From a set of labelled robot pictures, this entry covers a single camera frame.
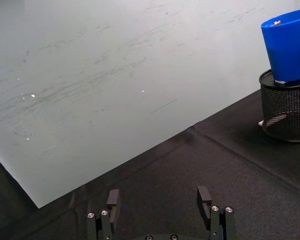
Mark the black table cloth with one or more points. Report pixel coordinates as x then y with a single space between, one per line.
180 180

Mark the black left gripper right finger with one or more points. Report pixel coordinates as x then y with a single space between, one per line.
215 220

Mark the black mesh round holder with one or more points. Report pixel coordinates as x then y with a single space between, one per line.
287 112

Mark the small white plastic piece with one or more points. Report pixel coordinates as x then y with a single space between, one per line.
261 123

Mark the blue plastic cup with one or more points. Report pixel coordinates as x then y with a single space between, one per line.
287 47

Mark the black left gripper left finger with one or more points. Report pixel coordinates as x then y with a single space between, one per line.
107 220

